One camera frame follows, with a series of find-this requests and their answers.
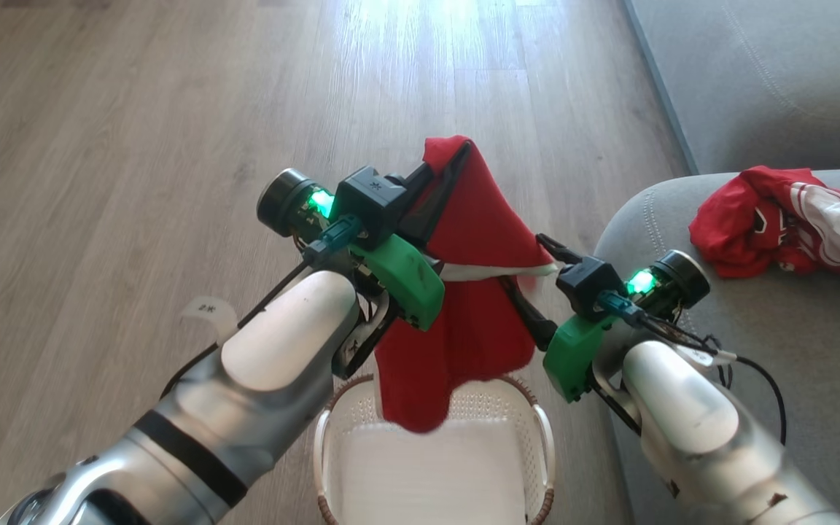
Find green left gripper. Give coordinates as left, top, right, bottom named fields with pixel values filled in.
left=257, top=141, right=474, bottom=332

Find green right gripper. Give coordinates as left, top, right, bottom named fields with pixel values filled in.
left=499, top=233, right=711, bottom=404

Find red shorts with white band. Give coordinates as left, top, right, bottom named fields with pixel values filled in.
left=373, top=135, right=560, bottom=435

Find red jersey with white stripes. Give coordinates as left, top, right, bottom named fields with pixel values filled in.
left=688, top=166, right=840, bottom=280

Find grey fabric sofa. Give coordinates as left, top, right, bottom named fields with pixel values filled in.
left=594, top=0, right=840, bottom=525

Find white laundry basket brown rim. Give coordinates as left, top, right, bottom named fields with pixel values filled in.
left=313, top=373, right=557, bottom=525

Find white paper label tag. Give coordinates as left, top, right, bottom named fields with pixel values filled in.
left=179, top=296, right=239, bottom=343

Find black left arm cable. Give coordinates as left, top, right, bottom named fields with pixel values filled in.
left=161, top=215, right=362, bottom=398

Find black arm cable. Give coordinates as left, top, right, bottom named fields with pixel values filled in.
left=161, top=215, right=362, bottom=398
left=599, top=292, right=788, bottom=446

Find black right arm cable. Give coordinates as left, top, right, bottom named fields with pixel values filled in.
left=599, top=292, right=788, bottom=446

